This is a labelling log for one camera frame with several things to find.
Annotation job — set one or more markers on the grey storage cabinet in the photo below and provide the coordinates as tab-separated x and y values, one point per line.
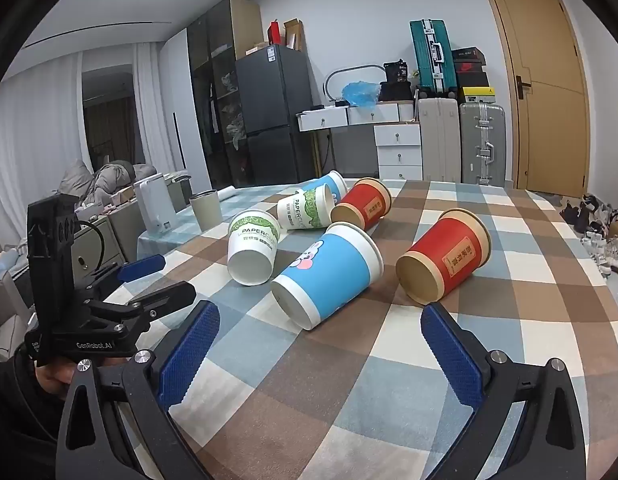
121	232

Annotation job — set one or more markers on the checked tablecloth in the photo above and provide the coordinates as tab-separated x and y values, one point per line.
339	385

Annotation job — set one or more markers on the black bag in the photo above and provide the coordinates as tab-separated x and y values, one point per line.
396	82

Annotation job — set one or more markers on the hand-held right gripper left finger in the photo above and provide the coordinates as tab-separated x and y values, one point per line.
189	355

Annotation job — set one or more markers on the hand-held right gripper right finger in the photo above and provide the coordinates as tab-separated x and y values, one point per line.
451	355

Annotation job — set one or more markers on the white curtain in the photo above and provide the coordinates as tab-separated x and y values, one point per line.
34	125

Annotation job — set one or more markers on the blue plastic bag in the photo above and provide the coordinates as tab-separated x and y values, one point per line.
361	94

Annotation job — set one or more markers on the silver suitcase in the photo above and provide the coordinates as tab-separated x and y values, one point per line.
481	145

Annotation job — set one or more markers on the dark glass cabinet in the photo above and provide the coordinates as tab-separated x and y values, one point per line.
214	85

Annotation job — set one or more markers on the red paper cup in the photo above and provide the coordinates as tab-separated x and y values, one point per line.
446	260
366	205

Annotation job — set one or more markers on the brown cardboard box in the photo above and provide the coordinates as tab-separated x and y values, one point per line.
294	35

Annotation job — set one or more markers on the yellow black shoe box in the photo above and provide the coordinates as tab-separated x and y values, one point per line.
479	96

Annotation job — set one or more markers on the blue cartoon paper cup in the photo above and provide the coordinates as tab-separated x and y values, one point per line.
334	182
329	272

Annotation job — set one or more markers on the dark grey refrigerator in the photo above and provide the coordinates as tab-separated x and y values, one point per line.
276	115

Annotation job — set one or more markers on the white drawer desk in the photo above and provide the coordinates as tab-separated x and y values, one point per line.
399	147

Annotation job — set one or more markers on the person's left hand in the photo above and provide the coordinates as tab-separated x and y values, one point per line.
56	377

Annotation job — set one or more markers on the wooden door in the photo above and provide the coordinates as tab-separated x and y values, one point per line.
544	85

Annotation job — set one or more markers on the beige suitcase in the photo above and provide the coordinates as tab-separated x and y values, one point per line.
439	140

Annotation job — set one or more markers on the pile of grey coats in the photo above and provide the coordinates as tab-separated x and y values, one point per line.
106	175

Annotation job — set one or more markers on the white green paper cup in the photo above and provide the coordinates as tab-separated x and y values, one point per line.
253	250
304	210

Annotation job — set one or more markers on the teal suitcase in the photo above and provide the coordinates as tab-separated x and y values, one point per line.
433	57

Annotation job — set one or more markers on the row of shoes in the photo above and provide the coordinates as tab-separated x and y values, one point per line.
596	230

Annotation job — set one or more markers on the red black shoe box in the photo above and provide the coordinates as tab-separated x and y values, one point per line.
470	67

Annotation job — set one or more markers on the white paper roll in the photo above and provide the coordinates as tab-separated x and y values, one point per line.
228	191

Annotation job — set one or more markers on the grey tumbler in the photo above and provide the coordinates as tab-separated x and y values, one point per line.
206	210

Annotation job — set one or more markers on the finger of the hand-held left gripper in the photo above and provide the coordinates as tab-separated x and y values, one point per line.
141	266
166	297

